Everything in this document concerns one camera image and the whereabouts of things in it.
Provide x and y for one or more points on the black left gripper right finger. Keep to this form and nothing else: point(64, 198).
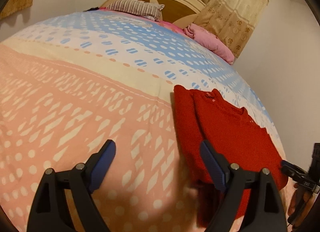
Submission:
point(264, 211)

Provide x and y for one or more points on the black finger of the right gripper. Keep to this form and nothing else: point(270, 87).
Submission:
point(300, 176)

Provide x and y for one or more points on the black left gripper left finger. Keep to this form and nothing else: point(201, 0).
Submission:
point(66, 196)

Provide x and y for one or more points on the red knitted sweater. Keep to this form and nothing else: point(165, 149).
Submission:
point(231, 131)

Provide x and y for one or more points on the pink blue dotted bedsheet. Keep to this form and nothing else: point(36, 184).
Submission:
point(72, 82)

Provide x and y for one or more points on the pink folded blanket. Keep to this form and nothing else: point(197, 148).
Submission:
point(210, 42)

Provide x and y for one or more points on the black object beside bed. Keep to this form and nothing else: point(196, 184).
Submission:
point(92, 9)

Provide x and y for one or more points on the striped pillow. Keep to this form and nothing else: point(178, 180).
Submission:
point(137, 7)

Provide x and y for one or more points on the cream wooden headboard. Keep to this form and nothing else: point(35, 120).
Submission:
point(180, 13)

